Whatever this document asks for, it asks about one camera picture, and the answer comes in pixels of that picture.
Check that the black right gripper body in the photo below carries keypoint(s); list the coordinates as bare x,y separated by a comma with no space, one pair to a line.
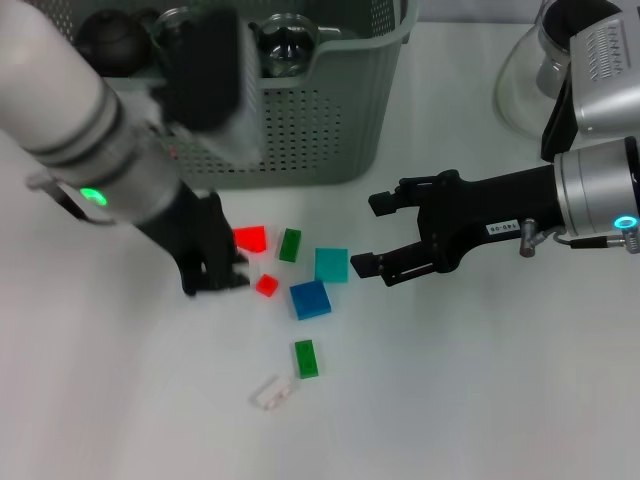
480,210

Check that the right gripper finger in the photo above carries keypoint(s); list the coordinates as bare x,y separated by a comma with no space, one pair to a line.
400,265
395,197

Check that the grey-green perforated storage bin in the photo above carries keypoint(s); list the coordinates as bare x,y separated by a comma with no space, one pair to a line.
325,125

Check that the red sloped toy block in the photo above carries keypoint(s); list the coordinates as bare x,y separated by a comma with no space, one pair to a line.
252,239

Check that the glass teacup with black holder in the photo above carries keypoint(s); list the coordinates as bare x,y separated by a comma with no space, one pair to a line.
170,17
285,47

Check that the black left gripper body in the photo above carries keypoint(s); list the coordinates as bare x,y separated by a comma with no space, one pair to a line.
200,240

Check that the black clay teapot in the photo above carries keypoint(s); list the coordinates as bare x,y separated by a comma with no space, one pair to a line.
115,40

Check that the blue square toy plate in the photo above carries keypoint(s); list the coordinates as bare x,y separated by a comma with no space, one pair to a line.
311,300

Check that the teal square toy plate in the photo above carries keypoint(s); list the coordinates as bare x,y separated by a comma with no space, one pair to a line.
331,265

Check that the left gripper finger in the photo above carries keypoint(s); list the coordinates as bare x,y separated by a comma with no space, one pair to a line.
240,256
225,285

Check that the small red square block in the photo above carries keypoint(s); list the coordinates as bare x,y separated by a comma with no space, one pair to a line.
267,285

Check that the green toy brick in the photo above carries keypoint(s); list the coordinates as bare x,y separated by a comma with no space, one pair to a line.
306,360
290,245

